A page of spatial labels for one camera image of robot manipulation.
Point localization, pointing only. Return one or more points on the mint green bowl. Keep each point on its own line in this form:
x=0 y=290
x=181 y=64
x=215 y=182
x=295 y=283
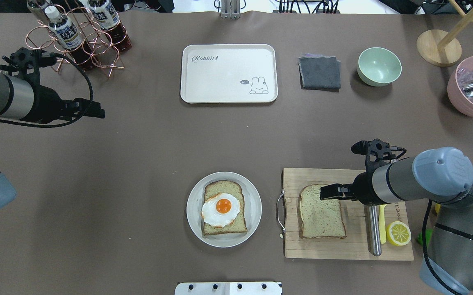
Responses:
x=378 y=66

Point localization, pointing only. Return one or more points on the cream rabbit tray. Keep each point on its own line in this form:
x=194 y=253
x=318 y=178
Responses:
x=229 y=73

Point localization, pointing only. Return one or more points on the wooden mug tree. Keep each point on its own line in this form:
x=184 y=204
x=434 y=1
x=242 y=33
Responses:
x=441 y=48

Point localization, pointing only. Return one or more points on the white round plate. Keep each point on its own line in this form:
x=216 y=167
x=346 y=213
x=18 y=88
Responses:
x=252 y=208

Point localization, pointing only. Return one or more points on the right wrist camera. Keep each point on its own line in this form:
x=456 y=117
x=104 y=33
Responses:
x=377 y=153

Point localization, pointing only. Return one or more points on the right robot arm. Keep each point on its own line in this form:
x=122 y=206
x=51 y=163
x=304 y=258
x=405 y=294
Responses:
x=443 y=176

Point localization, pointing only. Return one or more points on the grey folded cloth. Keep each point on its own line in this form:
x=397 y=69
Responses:
x=318 y=72

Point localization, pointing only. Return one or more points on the steel rolling pin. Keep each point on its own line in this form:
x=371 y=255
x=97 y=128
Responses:
x=372 y=230

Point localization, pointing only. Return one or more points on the copper wire bottle rack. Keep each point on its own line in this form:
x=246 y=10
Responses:
x=89 y=32

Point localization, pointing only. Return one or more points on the fried egg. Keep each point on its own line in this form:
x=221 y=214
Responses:
x=220 y=210

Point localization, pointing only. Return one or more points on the lemon half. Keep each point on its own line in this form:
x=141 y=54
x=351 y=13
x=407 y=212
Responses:
x=398 y=233

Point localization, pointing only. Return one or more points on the bread slice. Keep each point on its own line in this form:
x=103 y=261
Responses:
x=224 y=186
x=319 y=218

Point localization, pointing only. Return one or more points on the wooden cutting board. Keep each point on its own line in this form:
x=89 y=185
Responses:
x=355 y=246

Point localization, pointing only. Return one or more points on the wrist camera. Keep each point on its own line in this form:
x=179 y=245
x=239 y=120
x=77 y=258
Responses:
x=25 y=64
x=377 y=153

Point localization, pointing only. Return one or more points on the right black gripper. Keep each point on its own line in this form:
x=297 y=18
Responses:
x=362 y=189

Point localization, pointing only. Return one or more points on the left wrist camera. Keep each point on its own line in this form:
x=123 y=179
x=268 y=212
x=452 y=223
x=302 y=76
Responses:
x=25 y=64

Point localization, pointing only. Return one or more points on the tea bottle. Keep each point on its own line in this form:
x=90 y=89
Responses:
x=109 y=21
x=37 y=8
x=70 y=37

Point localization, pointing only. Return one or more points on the yellow plastic knife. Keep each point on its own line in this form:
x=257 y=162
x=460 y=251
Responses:
x=382 y=224

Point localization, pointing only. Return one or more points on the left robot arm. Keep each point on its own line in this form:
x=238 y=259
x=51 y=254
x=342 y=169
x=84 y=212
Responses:
x=25 y=102

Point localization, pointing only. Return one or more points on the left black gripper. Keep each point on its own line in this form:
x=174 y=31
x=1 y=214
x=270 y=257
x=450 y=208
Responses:
x=47 y=105

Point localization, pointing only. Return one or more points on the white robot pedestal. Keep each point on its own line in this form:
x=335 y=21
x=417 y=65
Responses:
x=230 y=288

